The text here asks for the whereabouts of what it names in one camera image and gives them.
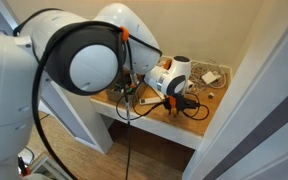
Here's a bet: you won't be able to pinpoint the white remote control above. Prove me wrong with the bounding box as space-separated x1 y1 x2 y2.
139 95 164 106

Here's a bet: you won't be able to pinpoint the orange strap on elbow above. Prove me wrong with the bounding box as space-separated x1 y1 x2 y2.
118 25 131 43

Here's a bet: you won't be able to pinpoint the white power adapter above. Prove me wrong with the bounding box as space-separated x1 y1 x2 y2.
201 70 222 85

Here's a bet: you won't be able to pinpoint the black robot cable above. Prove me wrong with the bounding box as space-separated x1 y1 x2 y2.
31 20 211 180

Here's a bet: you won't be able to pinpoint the orange strap on forearm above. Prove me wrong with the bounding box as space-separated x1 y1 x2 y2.
162 58 173 71

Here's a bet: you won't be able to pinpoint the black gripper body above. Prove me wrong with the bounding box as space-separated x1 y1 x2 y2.
163 95 201 112

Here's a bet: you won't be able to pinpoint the black plug with orange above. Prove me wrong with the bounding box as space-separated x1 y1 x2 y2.
17 155 32 177

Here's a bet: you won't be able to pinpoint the metal floor vent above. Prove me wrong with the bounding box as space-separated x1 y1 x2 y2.
27 151 70 180

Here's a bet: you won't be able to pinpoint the orange strap near gripper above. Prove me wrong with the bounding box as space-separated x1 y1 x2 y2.
167 95 178 109

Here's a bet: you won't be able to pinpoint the brown cardboard box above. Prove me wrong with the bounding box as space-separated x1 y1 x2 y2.
105 71 149 103

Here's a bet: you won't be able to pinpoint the tangled white cables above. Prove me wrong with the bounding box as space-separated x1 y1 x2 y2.
186 59 228 95

